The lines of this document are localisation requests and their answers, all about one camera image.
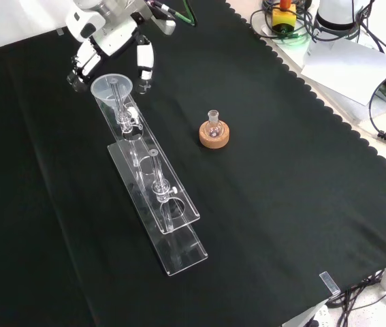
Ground green cable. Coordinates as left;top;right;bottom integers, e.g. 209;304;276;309
178;0;199;27

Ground black bench cloth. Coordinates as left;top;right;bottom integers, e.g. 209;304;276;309
0;0;386;327

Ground yellow stop button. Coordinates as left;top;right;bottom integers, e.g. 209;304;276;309
271;0;297;35

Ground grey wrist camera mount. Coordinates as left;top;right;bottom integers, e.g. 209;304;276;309
151;15;176;36

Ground cork ring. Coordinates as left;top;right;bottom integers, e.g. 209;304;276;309
198;121;231;150

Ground pale board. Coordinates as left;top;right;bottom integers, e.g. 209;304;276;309
300;37;386;107

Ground translucent plastic funnel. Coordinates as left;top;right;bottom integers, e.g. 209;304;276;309
90;74;133;125

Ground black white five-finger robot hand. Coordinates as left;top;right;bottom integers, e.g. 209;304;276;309
65;6;156;95

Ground clear acrylic funnel stand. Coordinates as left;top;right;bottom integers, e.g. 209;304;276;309
93;76;209;277

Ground black floor cables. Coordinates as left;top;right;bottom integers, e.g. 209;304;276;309
327;268;386;327

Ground small glass round-bottom flask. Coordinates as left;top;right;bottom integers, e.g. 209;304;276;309
203;109;223;138

